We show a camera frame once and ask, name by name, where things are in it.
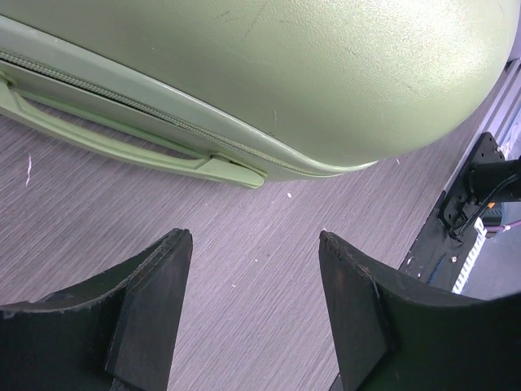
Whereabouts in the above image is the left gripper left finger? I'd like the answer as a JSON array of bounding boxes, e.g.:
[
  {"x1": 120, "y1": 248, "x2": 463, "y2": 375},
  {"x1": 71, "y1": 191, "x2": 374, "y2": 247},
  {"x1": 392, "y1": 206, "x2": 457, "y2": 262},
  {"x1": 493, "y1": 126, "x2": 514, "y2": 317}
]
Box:
[{"x1": 1, "y1": 229, "x2": 193, "y2": 390}]

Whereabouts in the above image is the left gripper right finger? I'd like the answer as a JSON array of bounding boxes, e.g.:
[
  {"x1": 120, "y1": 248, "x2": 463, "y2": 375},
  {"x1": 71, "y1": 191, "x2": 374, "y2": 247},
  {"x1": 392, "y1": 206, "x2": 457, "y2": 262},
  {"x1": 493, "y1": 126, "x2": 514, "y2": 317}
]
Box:
[{"x1": 318, "y1": 231, "x2": 520, "y2": 390}]

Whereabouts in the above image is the green hard-shell suitcase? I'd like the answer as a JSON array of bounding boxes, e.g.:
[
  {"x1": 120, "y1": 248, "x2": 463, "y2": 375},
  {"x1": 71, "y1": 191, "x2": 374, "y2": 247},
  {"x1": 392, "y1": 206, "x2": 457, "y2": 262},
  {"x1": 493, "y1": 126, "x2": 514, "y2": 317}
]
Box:
[{"x1": 1, "y1": 1, "x2": 520, "y2": 189}]

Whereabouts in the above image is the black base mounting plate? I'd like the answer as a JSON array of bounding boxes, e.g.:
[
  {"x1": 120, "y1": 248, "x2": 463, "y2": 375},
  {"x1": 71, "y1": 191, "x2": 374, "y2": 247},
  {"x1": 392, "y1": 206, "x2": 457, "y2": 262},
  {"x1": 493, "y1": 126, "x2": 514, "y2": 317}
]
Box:
[{"x1": 399, "y1": 132, "x2": 504, "y2": 292}]

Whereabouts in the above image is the white slotted cable duct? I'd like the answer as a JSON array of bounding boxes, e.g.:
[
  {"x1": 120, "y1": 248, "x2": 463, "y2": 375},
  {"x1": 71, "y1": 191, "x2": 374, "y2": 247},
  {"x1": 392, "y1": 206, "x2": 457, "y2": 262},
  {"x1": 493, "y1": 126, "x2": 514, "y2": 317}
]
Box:
[{"x1": 452, "y1": 217, "x2": 488, "y2": 294}]

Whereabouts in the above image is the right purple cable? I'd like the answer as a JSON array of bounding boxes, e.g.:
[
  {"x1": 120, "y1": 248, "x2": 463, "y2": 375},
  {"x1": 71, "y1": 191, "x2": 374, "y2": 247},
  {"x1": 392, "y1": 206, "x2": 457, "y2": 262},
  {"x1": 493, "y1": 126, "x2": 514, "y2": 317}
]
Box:
[{"x1": 484, "y1": 219, "x2": 521, "y2": 237}]

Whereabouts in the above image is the aluminium frame rail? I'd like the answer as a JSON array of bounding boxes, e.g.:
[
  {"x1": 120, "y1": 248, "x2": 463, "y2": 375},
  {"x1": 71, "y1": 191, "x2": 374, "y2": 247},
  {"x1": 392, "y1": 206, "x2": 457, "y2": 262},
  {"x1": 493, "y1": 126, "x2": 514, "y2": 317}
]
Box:
[{"x1": 444, "y1": 58, "x2": 520, "y2": 191}]

